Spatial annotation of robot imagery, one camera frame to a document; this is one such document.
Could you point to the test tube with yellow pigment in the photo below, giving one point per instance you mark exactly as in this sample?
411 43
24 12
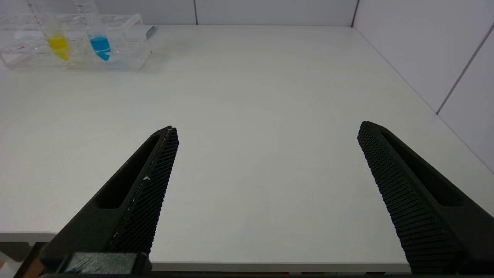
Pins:
58 45

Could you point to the clear acrylic test tube rack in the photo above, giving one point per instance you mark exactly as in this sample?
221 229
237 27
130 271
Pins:
127 58

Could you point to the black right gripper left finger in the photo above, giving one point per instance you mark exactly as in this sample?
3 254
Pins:
142 208

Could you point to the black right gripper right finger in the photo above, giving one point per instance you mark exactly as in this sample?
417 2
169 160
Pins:
417 204

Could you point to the test tube with blue pigment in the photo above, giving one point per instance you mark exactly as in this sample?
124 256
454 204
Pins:
100 45

